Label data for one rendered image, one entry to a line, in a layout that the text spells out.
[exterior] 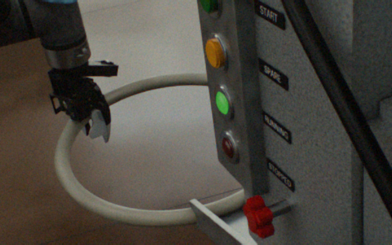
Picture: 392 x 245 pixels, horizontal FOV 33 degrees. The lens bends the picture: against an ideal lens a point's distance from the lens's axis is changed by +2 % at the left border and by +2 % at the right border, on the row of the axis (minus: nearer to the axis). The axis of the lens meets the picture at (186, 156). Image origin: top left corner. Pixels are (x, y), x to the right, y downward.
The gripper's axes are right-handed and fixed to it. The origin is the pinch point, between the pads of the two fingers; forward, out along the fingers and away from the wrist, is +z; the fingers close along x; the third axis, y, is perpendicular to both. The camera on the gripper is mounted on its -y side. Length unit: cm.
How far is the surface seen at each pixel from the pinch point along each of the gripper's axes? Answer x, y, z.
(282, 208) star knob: 71, 43, -43
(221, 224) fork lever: 49, 23, -13
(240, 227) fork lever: 49, 17, -7
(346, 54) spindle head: 77, 45, -62
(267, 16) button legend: 69, 40, -61
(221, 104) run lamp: 63, 40, -51
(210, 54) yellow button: 62, 39, -56
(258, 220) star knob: 70, 46, -44
